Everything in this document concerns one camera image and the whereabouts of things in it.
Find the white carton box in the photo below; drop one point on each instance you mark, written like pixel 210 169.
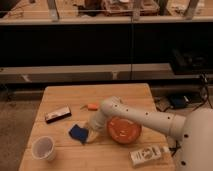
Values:
pixel 147 154

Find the orange carrot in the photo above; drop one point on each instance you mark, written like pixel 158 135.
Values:
pixel 90 106

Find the black rectangular box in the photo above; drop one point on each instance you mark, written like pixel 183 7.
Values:
pixel 58 114

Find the orange bowl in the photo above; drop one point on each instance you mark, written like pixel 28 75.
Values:
pixel 122 130

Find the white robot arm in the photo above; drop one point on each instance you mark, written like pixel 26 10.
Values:
pixel 195 130

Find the black device on floor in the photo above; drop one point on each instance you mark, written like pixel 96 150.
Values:
pixel 178 101

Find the wooden table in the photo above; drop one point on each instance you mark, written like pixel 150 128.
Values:
pixel 102 155

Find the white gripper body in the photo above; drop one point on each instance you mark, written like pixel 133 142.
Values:
pixel 92 134

